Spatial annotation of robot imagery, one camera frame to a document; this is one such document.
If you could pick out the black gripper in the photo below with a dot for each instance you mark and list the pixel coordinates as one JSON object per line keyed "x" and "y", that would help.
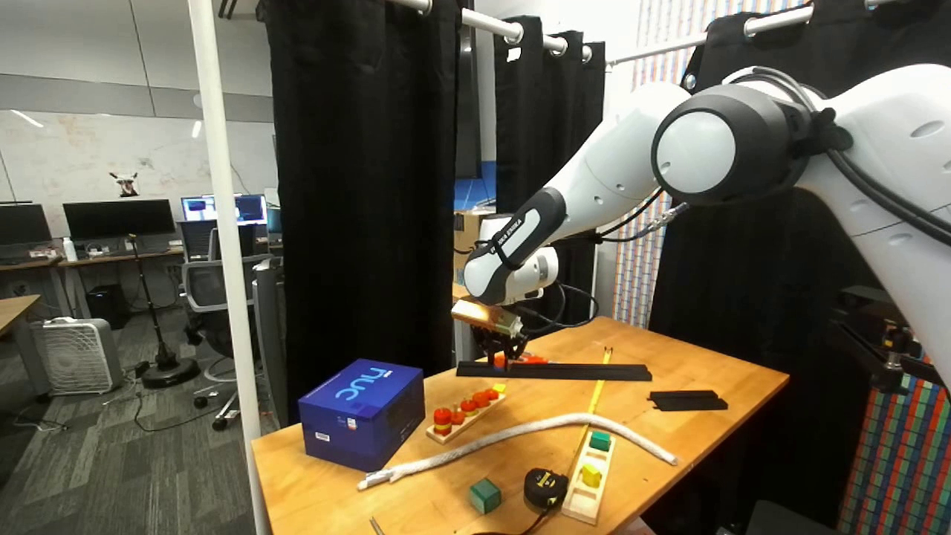
{"x": 501, "y": 339}

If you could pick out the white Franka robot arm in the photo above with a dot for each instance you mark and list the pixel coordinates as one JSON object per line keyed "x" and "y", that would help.
{"x": 612, "y": 178}

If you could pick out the yellow measuring tape strip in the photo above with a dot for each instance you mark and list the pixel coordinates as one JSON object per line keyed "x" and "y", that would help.
{"x": 597, "y": 397}

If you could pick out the green wooden block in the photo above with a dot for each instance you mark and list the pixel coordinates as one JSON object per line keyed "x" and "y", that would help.
{"x": 602, "y": 441}

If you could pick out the black yellow tape measure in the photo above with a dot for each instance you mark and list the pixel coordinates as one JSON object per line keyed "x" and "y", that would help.
{"x": 544, "y": 487}

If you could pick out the green wooden cube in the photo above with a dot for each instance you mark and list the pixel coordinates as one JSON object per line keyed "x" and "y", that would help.
{"x": 486, "y": 495}

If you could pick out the yellow wooden block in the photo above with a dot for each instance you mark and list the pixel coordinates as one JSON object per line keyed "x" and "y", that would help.
{"x": 593, "y": 476}

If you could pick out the blue cardboard box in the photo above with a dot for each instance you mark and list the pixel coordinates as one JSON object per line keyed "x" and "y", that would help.
{"x": 356, "y": 410}

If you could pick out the black flat rectangle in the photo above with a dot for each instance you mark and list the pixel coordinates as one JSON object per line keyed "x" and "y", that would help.
{"x": 686, "y": 398}

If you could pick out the wide black curtain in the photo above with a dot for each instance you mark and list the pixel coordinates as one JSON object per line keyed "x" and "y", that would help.
{"x": 356, "y": 178}

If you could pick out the narrow black curtain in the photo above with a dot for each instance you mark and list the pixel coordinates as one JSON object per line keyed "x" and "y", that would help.
{"x": 544, "y": 120}

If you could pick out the black curtain behind robot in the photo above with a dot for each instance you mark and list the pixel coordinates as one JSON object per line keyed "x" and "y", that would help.
{"x": 753, "y": 267}

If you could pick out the white vertical pole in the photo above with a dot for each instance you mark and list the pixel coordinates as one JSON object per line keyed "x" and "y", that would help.
{"x": 224, "y": 247}

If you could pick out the grey office chair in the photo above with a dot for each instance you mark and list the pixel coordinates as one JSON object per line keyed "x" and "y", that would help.
{"x": 209, "y": 285}

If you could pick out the silver curtain rod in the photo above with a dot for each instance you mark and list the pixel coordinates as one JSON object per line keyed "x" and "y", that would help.
{"x": 495, "y": 25}

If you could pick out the blue lit screen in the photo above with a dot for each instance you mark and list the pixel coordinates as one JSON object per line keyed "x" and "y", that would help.
{"x": 203, "y": 207}

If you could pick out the black floor stand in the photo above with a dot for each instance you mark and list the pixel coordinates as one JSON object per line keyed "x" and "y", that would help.
{"x": 163, "y": 367}

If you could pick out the black computer monitor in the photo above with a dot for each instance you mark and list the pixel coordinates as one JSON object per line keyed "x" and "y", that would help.
{"x": 21, "y": 227}
{"x": 120, "y": 217}

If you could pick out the colourful striped cloth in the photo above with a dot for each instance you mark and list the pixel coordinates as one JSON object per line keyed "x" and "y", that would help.
{"x": 894, "y": 465}

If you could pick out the white box fan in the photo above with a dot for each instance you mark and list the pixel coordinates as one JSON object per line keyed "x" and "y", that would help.
{"x": 74, "y": 355}

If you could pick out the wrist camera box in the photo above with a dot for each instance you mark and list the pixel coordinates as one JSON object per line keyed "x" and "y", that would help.
{"x": 486, "y": 317}

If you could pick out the black equipment frame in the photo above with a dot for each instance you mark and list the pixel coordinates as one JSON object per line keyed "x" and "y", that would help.
{"x": 881, "y": 336}

